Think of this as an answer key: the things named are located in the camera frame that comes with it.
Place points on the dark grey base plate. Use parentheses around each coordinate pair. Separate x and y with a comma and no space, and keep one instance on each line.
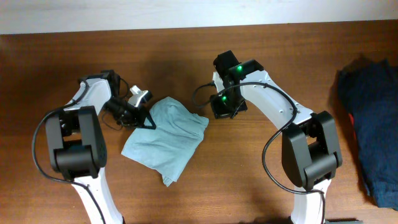
(344,222)

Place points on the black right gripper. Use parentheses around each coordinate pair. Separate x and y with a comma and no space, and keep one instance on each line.
(219,112)

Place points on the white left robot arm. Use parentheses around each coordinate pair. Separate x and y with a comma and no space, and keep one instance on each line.
(77,149)

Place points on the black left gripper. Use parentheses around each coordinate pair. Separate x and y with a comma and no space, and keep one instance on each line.
(138,115)

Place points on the light teal t-shirt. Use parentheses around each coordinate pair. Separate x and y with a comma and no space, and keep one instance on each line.
(167,148)

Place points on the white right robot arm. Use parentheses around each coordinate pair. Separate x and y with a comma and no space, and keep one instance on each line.
(310,147)

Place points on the dark blue folded garment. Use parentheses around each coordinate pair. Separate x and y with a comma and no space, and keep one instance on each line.
(369,95)

